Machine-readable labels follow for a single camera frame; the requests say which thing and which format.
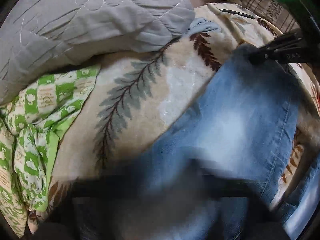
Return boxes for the green patterned quilt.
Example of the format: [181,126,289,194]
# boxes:
[0,65,100,237]

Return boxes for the black pen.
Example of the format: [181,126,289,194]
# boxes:
[219,8,255,20]

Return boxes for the beige leaf-pattern blanket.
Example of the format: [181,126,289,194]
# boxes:
[24,2,320,233]

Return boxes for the blue denim jeans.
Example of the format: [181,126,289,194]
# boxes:
[75,43,320,240]

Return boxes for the grey quilted pillow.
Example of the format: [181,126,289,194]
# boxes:
[0,0,221,106]

